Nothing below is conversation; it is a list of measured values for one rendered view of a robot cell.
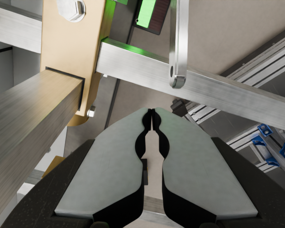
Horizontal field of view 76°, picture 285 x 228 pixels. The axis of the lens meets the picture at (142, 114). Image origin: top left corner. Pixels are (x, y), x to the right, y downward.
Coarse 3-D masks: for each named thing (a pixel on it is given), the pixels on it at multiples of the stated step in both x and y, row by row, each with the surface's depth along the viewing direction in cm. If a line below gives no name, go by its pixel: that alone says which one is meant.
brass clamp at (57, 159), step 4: (56, 156) 31; (52, 160) 30; (56, 160) 30; (60, 160) 31; (52, 164) 30; (56, 164) 30; (48, 168) 29; (52, 168) 29; (44, 172) 28; (48, 172) 28
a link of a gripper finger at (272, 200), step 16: (224, 144) 8; (240, 160) 7; (240, 176) 7; (256, 176) 7; (256, 192) 6; (272, 192) 6; (256, 208) 6; (272, 208) 6; (224, 224) 5; (240, 224) 5; (256, 224) 5; (272, 224) 5
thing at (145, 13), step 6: (144, 0) 27; (150, 0) 27; (144, 6) 28; (150, 6) 28; (144, 12) 28; (150, 12) 28; (138, 18) 28; (144, 18) 28; (138, 24) 29; (144, 24) 29
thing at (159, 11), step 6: (162, 0) 27; (168, 0) 27; (156, 6) 28; (162, 6) 28; (156, 12) 28; (162, 12) 28; (156, 18) 28; (162, 18) 28; (150, 24) 29; (156, 24) 29; (156, 30) 29
